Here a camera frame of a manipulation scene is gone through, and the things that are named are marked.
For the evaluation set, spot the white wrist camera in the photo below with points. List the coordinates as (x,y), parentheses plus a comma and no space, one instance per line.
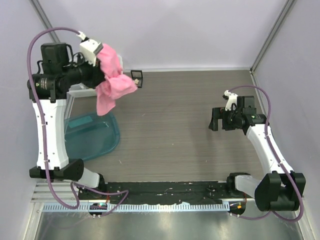
(232,99)
(90,48)

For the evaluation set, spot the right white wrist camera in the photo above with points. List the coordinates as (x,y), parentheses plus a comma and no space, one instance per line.
(232,99)

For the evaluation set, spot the white plastic basket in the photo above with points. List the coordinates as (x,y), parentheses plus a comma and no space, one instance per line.
(80,91)

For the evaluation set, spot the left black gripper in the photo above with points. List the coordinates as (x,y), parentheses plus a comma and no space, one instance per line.
(98,76)

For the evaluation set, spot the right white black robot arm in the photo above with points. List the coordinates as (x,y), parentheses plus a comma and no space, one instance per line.
(281,187)

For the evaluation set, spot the white slotted cable duct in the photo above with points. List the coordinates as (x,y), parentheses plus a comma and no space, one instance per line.
(95,207)

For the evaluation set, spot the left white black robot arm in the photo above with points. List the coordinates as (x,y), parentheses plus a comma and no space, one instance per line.
(48,89)

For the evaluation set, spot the black brooch box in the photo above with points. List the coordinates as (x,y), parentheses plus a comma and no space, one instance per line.
(137,74)

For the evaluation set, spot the pink t-shirt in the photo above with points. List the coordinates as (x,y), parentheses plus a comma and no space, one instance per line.
(115,85)

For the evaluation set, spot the teal transparent plastic bin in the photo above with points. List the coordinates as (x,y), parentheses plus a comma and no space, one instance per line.
(90,136)

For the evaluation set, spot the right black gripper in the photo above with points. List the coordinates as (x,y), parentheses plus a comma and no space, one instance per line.
(219,113)

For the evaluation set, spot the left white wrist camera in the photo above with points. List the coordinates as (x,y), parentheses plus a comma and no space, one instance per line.
(90,48)

